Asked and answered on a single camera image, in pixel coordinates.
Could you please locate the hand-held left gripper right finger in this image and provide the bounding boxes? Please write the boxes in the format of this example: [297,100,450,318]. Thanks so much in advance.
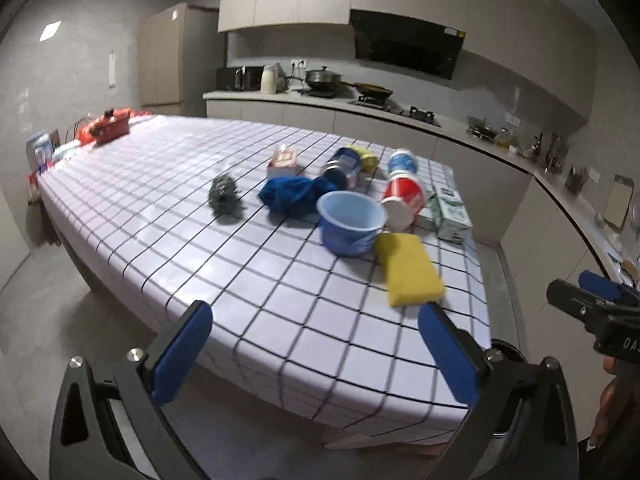
[417,301,581,480]

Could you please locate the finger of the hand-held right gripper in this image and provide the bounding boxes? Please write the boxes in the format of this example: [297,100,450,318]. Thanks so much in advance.
[546,280,617,335]
[578,270,640,307]

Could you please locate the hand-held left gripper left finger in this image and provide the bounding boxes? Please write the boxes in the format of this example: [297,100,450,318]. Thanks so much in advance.
[49,300,216,480]

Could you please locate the black trash bin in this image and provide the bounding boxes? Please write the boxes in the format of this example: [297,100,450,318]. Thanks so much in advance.
[470,339,531,480]

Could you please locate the blue soda can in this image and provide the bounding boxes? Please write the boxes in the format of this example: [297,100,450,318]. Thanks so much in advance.
[320,146,363,190]

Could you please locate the red white milk carton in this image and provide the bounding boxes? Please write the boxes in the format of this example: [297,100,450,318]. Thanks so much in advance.
[267,144,301,179]

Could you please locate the person's right hand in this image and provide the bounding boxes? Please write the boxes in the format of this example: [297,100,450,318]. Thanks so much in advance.
[589,355,628,450]

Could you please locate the white cutting board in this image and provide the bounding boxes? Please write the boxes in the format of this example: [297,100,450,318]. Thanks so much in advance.
[603,174,635,231]

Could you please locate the yellow sponge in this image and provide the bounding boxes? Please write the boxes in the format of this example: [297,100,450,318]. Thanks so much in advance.
[374,232,447,309]

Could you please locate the utensil holder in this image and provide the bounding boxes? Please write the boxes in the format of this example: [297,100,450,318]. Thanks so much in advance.
[565,164,592,196]

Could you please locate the kitchen counter cabinets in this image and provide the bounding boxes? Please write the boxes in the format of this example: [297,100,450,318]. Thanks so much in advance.
[202,87,640,356]

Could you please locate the white checked tablecloth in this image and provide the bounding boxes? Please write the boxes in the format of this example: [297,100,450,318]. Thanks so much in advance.
[36,114,493,446]

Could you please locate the green white milk carton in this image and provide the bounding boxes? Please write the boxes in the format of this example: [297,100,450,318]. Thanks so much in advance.
[416,182,474,243]

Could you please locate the blue plastic bowl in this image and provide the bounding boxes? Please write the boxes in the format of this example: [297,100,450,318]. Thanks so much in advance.
[316,190,388,259]

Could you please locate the red white paper cup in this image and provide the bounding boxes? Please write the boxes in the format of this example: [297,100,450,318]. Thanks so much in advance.
[380,171,427,230]

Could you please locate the steel wool scrubber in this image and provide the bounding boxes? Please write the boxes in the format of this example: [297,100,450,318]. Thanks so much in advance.
[209,174,243,218]

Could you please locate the blue cloth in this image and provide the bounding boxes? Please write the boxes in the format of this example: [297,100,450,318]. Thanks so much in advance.
[258,175,341,220]

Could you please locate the blue white paper cup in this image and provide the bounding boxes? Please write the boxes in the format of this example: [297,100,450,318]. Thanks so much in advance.
[388,148,420,177]

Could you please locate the red pot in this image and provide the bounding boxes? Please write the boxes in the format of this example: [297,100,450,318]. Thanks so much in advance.
[80,107,132,147]

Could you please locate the blue white packet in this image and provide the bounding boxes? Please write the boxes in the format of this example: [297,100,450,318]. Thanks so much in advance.
[26,130,56,174]

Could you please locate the gas stove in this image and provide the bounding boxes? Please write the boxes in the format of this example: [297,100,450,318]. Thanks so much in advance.
[348,95,444,128]

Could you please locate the wok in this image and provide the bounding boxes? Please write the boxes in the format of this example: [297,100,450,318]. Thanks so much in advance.
[354,81,395,103]

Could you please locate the black microwave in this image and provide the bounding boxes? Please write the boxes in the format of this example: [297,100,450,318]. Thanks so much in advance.
[216,65,265,93]

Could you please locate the white jug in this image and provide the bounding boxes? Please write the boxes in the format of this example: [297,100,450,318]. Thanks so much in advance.
[259,64,279,95]

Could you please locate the beige refrigerator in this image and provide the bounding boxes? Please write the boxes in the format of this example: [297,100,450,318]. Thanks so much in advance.
[136,2,224,117]

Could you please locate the black range hood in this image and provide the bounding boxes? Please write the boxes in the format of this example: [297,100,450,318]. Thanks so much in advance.
[349,9,469,81]

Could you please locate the steel pot with lid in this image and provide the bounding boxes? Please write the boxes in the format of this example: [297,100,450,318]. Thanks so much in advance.
[304,65,344,94]

